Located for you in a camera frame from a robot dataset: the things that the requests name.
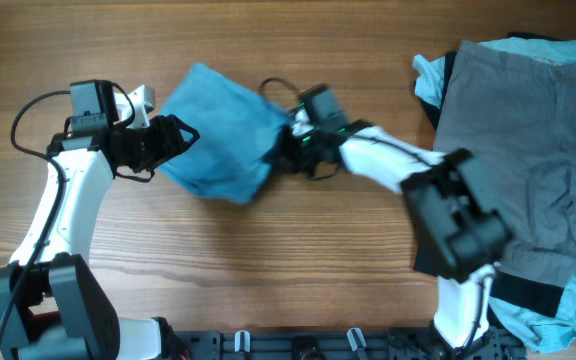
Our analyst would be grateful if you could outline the light blue denim jeans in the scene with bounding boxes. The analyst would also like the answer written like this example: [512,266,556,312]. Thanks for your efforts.
[159,64,288,205]

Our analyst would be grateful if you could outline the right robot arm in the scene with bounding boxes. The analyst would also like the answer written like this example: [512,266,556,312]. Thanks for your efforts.
[283,84,512,359]

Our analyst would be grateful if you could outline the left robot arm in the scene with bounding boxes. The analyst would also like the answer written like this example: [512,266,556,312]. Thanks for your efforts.
[0,80,200,359]

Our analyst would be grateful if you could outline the grey shirt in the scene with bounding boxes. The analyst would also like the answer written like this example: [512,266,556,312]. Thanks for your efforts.
[434,41,576,287]

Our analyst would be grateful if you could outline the black garment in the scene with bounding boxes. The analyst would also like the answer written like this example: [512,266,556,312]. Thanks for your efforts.
[413,50,564,317]

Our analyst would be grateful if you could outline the light blue garment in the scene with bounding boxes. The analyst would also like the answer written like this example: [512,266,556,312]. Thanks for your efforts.
[411,36,576,355]

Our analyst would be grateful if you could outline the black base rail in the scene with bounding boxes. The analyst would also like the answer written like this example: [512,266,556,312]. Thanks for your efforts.
[177,327,527,360]

